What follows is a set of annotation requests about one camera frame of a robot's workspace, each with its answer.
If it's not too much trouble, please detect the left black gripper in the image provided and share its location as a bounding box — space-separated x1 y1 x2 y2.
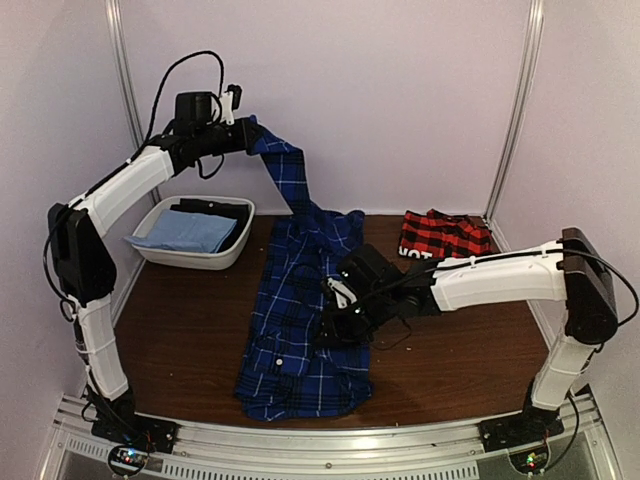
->
196 117 264 156

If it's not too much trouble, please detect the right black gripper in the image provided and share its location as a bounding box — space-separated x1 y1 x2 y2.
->
309 288 394 349

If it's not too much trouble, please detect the blue plaid long sleeve shirt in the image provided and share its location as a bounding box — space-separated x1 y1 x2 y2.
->
234 127 373 422

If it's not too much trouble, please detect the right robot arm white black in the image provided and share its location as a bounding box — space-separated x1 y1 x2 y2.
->
314 228 621 442

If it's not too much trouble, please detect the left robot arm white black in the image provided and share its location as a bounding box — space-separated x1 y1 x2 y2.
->
43 117 263 444

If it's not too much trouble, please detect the black folded garment in bin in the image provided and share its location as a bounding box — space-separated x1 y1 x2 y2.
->
170 198 250 253

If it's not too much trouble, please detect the light blue folded shirt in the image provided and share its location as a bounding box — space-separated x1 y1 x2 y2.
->
124 210 238 254

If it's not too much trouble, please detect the white plastic bin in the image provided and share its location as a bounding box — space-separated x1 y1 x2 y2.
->
130 195 256 270

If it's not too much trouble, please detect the red black plaid folded shirt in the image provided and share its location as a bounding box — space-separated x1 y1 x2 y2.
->
398 209 493 260

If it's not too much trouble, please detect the right circuit board with leds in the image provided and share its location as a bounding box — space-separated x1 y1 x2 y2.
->
509 446 550 476

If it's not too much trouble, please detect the circuit board with leds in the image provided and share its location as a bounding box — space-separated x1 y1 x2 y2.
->
509 446 550 476
107 445 149 478

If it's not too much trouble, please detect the left circuit board with leds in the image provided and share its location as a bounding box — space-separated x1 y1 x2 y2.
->
107 445 149 478

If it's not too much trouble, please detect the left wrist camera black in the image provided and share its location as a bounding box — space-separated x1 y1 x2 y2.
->
172 84 243 136

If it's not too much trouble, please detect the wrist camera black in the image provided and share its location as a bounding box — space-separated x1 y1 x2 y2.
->
172 84 243 136
325 244 403 309

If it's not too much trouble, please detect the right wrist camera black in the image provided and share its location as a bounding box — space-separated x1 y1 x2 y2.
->
325 244 403 309

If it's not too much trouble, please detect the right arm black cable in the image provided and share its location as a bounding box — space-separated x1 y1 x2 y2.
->
289 244 632 351

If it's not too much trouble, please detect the left aluminium frame post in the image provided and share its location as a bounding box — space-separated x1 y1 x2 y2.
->
103 0 157 187

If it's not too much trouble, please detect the aluminium frame post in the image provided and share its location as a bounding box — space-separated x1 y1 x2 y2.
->
484 0 545 223
103 0 157 187

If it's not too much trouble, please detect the aluminium front rail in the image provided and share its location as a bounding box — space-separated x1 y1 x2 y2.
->
35 393 624 479

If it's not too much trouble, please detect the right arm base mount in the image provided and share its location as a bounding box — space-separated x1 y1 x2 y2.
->
478 411 564 452

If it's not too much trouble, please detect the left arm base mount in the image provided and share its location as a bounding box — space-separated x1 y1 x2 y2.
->
91 414 178 454

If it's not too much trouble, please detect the right aluminium frame post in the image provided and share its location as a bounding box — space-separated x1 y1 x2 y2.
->
484 0 545 223

